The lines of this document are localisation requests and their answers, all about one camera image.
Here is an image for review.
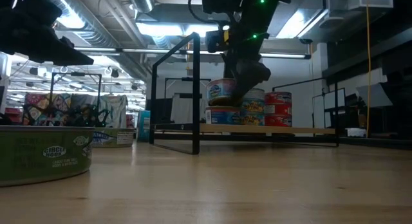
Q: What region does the black table extrusion frame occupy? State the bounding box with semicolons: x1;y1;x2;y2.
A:
337;136;412;151

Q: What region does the silver round air duct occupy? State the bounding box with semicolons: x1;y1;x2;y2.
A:
128;0;156;13

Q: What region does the bright ceiling light panel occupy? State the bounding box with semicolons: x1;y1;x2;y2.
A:
135;22;226;39

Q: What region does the green labelled seafood can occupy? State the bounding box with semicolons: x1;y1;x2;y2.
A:
92;127;135;149
0;126;94;187

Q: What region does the long ceiling light tube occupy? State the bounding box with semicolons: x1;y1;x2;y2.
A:
73;46;312;60

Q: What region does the small white block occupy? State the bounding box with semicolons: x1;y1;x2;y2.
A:
346;127;367;138

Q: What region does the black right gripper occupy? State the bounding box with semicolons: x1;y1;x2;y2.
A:
223;22;272;106

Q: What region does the grey slanted panel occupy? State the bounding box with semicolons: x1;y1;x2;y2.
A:
355;83;394;108

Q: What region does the white ceiling unit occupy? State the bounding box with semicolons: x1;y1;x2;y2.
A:
346;0;394;11

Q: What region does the white draped cloth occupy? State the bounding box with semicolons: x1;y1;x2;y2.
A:
98;94;129;128

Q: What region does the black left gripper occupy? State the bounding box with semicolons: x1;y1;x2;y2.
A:
0;0;95;67

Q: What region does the white hanging sheet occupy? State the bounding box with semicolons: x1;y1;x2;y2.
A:
170;92;207;124

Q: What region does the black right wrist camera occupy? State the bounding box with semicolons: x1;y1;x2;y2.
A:
205;30;230;53

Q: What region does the colourful patterned cloth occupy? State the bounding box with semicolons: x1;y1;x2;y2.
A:
24;92;72;127

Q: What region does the red background box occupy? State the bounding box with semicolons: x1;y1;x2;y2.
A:
5;107;23;124

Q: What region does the black background robot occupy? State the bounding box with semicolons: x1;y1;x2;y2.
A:
69;103;109;128

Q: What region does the black background box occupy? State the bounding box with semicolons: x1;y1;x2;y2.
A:
146;98;173;124

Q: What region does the wooden shelf black metal frame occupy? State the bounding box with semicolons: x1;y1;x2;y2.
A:
149;32;341;155

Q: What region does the white panel black frame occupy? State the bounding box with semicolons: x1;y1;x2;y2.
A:
311;87;348;129

